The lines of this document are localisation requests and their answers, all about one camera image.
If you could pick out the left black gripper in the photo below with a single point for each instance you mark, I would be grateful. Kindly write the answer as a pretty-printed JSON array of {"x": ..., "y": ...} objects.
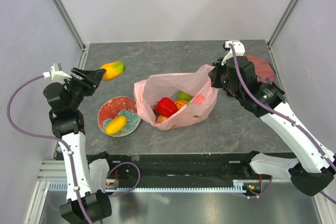
[{"x": 91, "y": 80}]

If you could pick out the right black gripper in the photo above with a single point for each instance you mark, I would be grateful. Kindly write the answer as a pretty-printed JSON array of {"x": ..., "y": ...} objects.
[{"x": 214, "y": 73}]

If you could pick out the orange green mango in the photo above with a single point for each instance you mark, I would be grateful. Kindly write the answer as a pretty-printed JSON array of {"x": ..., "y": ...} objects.
[{"x": 113, "y": 70}]

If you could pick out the green apple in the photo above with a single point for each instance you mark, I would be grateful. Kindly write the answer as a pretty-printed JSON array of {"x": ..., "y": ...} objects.
[{"x": 184, "y": 96}]

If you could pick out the yellow mango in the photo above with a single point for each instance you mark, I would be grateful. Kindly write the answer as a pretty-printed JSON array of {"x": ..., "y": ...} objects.
[{"x": 116, "y": 125}]

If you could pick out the pink plastic bag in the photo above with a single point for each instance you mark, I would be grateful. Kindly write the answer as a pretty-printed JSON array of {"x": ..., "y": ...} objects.
[{"x": 149, "y": 92}]

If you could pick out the red apple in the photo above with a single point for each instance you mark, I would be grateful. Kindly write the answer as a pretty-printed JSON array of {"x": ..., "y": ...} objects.
[{"x": 166, "y": 107}]

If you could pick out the pineapple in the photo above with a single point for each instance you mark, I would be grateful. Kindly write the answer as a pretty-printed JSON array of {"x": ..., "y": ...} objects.
[{"x": 179, "y": 104}]

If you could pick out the peach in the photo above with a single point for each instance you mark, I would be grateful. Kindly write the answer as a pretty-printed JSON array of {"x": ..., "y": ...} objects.
[{"x": 161, "y": 119}]

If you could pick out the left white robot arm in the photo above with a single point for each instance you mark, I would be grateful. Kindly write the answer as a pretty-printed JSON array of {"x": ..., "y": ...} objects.
[{"x": 87, "y": 200}]

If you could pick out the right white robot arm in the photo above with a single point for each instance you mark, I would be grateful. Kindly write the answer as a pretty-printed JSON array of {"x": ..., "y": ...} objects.
[{"x": 313, "y": 167}]

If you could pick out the white fruit plate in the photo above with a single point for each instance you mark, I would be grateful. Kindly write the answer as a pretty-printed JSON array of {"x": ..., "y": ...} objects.
[{"x": 116, "y": 107}]

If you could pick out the red printed t-shirt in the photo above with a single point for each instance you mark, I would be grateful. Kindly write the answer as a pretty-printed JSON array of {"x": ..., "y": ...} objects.
[{"x": 263, "y": 69}]

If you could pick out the black cloth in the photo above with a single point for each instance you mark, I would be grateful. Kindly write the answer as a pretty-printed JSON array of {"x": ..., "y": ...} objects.
[{"x": 270, "y": 95}]

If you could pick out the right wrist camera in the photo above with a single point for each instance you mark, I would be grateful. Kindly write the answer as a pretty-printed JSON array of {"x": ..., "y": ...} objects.
[{"x": 233, "y": 47}]

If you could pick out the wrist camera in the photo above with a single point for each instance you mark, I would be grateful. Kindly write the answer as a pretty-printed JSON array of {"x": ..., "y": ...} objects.
[
  {"x": 233, "y": 47},
  {"x": 56, "y": 74}
]

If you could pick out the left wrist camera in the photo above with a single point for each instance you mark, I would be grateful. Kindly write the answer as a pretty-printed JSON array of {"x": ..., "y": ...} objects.
[{"x": 56, "y": 74}]

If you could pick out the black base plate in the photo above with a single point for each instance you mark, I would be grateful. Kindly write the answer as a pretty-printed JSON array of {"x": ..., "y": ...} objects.
[{"x": 128, "y": 174}]

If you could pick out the left aluminium frame post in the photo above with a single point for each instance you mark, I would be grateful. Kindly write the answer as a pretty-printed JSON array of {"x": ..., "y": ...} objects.
[{"x": 66, "y": 18}]

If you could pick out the aluminium frame post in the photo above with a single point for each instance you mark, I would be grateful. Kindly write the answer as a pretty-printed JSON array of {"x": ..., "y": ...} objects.
[
  {"x": 282, "y": 22},
  {"x": 66, "y": 18}
]

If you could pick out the right aluminium frame post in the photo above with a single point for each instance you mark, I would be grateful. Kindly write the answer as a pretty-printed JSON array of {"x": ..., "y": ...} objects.
[{"x": 282, "y": 22}]

